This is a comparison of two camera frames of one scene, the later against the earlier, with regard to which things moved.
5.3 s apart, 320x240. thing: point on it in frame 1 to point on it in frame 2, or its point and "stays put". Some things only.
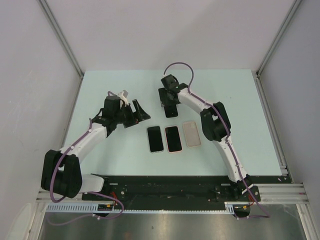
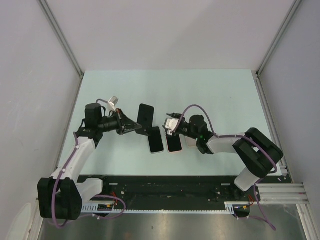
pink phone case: (173, 139) stays put
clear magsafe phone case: (155, 139) stays put
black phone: (171, 111) to (145, 118)
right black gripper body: (168, 100) to (184, 129)
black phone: (155, 139) stays put
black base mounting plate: (175, 192) stays put
